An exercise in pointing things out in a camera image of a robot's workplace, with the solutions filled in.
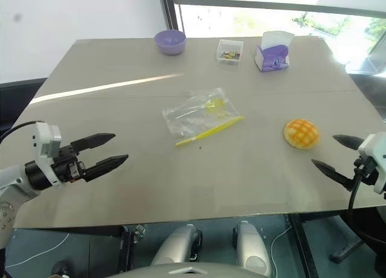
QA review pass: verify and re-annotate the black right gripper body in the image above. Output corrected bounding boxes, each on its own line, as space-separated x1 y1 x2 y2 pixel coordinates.
353 156 380 187

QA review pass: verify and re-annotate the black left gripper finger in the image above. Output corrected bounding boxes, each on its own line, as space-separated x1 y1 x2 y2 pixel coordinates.
71 133 116 154
83 154 130 183

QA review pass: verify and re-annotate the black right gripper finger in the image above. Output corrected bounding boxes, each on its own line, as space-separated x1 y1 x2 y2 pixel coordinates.
332 134 366 151
311 159 356 192

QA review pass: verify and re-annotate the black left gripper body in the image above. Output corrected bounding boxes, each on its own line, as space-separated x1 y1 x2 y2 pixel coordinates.
50 143 89 184

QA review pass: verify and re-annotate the round orange pineapple bun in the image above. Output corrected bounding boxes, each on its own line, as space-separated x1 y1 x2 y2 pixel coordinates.
283 118 320 151

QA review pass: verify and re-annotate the clear yellow-seal zip bag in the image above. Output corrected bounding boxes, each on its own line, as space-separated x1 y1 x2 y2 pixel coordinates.
161 86 244 148

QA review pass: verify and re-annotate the grey framed panel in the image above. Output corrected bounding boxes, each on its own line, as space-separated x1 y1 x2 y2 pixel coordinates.
343 33 386 77

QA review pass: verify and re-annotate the black low furniture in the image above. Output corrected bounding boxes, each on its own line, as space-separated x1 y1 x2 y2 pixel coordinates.
0 77 49 136

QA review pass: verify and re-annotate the black caster wheel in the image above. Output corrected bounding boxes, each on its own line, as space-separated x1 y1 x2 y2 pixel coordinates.
51 259 72 278

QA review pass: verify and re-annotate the silver left robot leg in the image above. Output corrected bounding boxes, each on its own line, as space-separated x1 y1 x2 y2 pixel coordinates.
150 224 203 267

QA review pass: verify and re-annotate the silver robot leg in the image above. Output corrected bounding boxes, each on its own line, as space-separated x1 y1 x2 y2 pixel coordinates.
232 220 274 277
150 224 203 267

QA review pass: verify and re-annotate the silver right robot leg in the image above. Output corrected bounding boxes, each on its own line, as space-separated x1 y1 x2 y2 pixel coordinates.
232 220 274 277

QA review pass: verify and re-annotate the purple tissue pack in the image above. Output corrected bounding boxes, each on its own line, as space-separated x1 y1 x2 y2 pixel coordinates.
255 30 296 72

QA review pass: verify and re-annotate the purple bowl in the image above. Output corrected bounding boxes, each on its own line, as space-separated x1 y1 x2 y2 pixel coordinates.
154 30 187 56

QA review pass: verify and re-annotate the grey robot torso top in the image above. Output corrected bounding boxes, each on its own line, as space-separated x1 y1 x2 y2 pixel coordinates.
105 261 273 278

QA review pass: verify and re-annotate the clear box of colourful bits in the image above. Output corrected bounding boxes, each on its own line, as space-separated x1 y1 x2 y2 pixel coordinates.
215 39 244 66

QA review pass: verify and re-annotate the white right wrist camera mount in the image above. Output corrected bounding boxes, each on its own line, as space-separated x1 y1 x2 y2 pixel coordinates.
358 132 386 195

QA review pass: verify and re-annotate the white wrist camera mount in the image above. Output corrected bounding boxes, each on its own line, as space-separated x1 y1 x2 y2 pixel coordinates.
30 122 63 187
358 132 386 195

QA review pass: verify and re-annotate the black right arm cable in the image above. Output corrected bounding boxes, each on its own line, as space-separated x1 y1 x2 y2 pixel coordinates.
347 165 386 255

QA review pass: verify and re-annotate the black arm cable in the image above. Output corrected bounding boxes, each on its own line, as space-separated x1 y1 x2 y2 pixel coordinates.
347 165 386 255
0 119 46 144

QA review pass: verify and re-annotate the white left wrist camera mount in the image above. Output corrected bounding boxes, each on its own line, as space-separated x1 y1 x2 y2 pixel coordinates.
30 122 63 187

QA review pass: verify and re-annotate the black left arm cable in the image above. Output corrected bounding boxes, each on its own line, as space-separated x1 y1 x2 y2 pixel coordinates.
0 119 46 144

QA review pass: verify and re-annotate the black table leg frame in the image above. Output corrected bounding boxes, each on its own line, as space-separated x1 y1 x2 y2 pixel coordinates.
288 213 366 278
118 224 147 273

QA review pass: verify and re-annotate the thin white floor cable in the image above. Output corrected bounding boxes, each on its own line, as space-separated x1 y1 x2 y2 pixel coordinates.
270 225 293 278
5 231 71 268

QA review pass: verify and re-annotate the dark window frame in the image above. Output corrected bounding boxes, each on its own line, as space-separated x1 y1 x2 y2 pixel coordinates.
158 0 386 39

